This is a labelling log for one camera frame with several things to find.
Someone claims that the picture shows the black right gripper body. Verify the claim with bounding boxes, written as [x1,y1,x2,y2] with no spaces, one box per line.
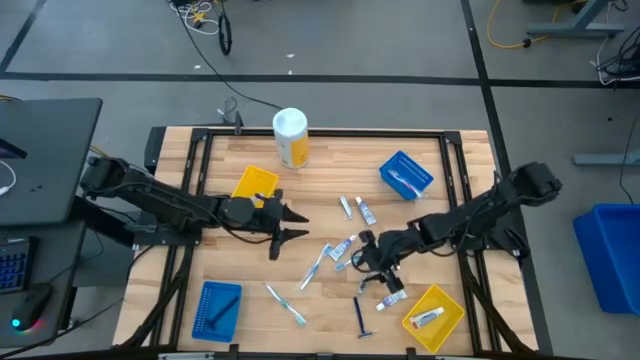
[371,230,409,282]

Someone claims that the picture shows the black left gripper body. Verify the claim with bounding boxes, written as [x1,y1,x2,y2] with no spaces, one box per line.
[251,194,282,237]

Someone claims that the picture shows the blue toothbrush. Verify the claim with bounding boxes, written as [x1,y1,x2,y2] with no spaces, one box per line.
[334,253,364,272]
[298,243,333,291]

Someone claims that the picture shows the white and red toothpaste tube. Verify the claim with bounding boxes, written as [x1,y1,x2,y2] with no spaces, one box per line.
[408,306,445,330]

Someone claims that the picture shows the pink toothbrush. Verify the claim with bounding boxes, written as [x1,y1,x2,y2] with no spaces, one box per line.
[388,168,425,199]

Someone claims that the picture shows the white and blue toothpaste tube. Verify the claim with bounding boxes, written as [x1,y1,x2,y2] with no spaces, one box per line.
[375,288,409,313]
[354,195,378,227]
[327,234,359,263]

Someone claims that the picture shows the yellow plastic basket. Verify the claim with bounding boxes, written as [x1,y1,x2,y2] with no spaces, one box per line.
[230,164,280,209]
[402,284,466,354]

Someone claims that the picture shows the green and white toothbrush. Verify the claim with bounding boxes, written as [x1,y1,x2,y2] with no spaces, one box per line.
[265,284,308,329]

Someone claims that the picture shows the white and yellow wipes canister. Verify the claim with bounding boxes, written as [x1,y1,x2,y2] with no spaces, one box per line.
[272,107,310,170]

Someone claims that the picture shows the blue plastic basket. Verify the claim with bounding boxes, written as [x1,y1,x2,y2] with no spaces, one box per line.
[191,281,243,344]
[378,150,435,201]

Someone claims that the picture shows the large blue plastic bin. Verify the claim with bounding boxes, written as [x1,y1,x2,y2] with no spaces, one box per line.
[572,202,640,316]

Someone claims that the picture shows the black desk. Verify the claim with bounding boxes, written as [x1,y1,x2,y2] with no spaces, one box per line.
[0,97,104,349]

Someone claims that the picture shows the grey desk foot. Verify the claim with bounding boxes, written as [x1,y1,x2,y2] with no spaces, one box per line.
[573,152,640,168]

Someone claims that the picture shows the black computer mouse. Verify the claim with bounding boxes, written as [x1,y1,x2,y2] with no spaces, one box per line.
[10,282,54,333]

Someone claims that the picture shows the black keyboard with blue light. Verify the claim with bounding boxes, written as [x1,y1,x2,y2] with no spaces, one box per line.
[0,237,39,295]

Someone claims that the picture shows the black monitor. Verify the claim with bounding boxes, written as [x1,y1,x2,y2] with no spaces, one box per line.
[0,137,29,161]

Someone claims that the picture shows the grey desk leg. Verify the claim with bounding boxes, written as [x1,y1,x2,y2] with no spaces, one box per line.
[526,0,627,39]

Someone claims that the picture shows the black cable bundle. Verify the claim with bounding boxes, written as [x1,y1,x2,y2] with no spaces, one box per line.
[119,244,196,349]
[459,249,531,356]

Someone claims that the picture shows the long black floor cable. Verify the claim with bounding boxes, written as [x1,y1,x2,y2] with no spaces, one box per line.
[172,0,284,111]

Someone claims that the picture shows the black cable loop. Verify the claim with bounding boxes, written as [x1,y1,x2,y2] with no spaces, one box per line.
[218,12,234,57]

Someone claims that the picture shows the white floor cables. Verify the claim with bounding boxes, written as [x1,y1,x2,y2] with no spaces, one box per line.
[169,0,222,36]

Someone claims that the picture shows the yellow floor cable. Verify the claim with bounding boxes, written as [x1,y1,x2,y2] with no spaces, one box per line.
[486,0,561,50]

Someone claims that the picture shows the thin black floor cable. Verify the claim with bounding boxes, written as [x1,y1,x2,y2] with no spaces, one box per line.
[619,114,640,205]

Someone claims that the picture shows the white desk cable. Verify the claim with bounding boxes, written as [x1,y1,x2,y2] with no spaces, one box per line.
[0,159,18,197]

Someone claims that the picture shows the black cable tangle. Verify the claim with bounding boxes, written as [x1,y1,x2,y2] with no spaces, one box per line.
[593,24,640,87]

